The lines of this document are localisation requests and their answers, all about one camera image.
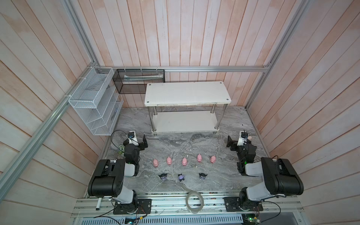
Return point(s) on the black purple figure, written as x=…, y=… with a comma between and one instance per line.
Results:
x=163, y=176
x=202, y=176

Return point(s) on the black mesh basket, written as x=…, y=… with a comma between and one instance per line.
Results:
x=134, y=81

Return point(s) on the white marker pen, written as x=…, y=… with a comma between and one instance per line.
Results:
x=98, y=204

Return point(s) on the white two-tier shelf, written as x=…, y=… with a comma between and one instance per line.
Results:
x=185, y=107

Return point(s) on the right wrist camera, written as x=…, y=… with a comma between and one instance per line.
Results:
x=243, y=139

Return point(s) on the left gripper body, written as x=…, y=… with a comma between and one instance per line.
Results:
x=137, y=157

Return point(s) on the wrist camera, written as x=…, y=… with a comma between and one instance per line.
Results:
x=132, y=138
x=243, y=139

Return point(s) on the white wire mesh rack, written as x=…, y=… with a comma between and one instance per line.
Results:
x=97, y=101

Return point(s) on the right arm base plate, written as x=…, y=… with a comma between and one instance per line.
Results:
x=236, y=204

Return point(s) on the purple figure middle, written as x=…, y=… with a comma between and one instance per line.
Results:
x=181, y=177

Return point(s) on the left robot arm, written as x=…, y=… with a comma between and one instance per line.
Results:
x=107, y=180

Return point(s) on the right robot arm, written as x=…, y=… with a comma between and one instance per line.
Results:
x=279, y=178

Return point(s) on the clear tape roll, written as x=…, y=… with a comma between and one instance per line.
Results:
x=194, y=202

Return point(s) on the green frog block toy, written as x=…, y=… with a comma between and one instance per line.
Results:
x=121, y=150

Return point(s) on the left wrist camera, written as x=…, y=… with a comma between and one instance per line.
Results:
x=132, y=138

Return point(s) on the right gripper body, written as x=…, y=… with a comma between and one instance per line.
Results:
x=239, y=150

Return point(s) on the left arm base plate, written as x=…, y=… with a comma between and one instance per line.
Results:
x=140, y=206

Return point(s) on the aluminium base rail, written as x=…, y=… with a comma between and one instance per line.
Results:
x=174, y=203

